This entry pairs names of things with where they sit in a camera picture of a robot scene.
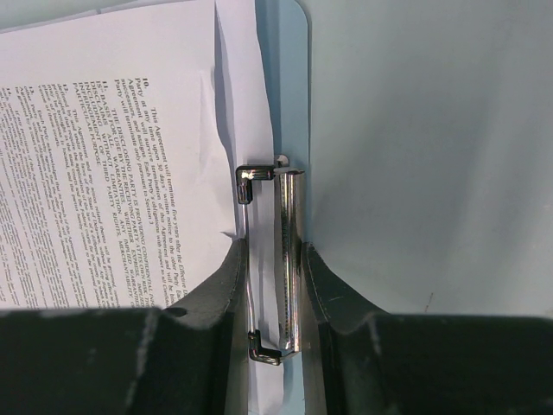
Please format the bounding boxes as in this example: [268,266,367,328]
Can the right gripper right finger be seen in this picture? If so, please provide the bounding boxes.
[301,244,552,414]

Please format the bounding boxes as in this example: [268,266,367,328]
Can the printed paper sheet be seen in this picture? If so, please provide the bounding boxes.
[216,1,280,349]

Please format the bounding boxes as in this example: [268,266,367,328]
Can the white paper sheet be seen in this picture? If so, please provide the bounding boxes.
[1,1,235,310]

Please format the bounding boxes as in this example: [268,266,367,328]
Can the light blue clipboard folder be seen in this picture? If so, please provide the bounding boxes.
[252,1,309,414]

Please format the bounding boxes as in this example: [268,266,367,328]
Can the metal clipboard clip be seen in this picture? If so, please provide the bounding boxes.
[235,155,307,366]

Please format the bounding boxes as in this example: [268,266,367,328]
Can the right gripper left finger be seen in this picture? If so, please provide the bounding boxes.
[1,239,249,414]

